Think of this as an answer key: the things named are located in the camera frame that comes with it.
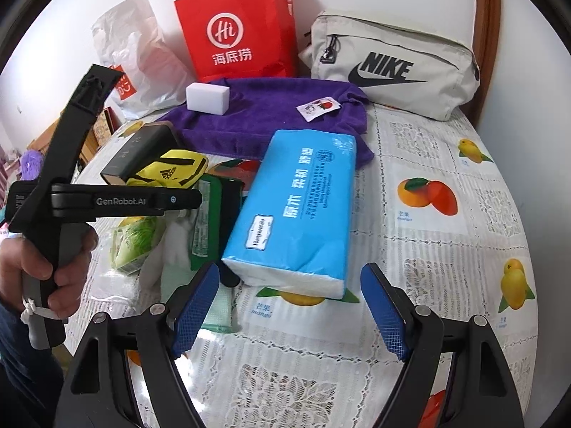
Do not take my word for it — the fruit print tablecloth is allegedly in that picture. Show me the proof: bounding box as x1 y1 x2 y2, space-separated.
62 102 539 428

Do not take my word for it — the purple towel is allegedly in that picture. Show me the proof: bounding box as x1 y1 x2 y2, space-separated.
156 77 375 167

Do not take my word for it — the brown cardboard box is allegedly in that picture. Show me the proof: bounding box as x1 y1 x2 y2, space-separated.
91 107 122 149

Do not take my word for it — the person's left forearm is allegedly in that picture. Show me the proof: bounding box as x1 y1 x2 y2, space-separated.
0 296 69 428

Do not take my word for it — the person's left hand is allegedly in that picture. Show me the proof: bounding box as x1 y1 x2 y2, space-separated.
0 222 100 316

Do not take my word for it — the blue tissue pack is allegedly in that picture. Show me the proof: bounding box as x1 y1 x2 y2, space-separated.
221 129 358 299

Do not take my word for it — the red paper bag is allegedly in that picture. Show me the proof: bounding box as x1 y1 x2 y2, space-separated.
173 0 299 84

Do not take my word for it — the white sponge block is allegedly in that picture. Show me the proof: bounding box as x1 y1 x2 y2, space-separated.
186 82 231 112

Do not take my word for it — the black rectangular box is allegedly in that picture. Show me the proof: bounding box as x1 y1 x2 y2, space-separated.
100 124 176 187

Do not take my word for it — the small green tissue packet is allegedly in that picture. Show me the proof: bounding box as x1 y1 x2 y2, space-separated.
110 215 162 274

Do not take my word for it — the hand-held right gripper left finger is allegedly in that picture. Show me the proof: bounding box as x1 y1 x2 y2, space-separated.
56 262 221 428

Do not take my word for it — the yellow black pouch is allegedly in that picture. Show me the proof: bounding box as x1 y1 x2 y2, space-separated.
127 150 210 189

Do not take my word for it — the white plastic bag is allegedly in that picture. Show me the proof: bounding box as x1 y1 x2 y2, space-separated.
91 0 193 119

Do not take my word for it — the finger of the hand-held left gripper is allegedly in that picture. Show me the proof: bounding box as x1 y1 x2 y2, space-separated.
163 188 203 210

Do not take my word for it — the brown wooden frame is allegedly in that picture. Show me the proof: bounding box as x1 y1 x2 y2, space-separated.
472 0 501 128

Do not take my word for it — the green wet wipe pack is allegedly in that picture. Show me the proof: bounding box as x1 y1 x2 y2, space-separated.
191 174 244 271

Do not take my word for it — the small white printed packet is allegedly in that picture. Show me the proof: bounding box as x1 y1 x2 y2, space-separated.
296 96 342 121

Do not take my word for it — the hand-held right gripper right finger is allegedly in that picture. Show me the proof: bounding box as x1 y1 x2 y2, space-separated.
360 262 525 428

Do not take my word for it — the beige waist bag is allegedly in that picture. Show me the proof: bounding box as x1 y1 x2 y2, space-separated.
298 11 481 121

